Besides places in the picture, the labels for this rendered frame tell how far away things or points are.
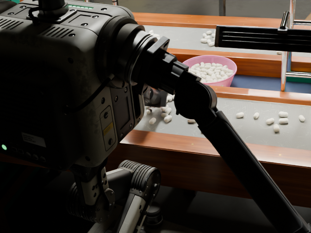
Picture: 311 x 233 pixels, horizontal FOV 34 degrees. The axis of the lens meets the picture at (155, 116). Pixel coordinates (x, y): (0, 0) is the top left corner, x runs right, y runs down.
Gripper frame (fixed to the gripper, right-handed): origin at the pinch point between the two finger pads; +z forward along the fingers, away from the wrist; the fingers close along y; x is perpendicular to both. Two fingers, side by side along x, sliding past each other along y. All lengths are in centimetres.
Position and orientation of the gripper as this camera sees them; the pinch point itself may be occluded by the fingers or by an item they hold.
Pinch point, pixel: (160, 101)
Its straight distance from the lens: 214.6
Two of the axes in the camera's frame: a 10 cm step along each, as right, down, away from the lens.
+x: -1.2, 9.9, -1.0
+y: -9.5, -0.9, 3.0
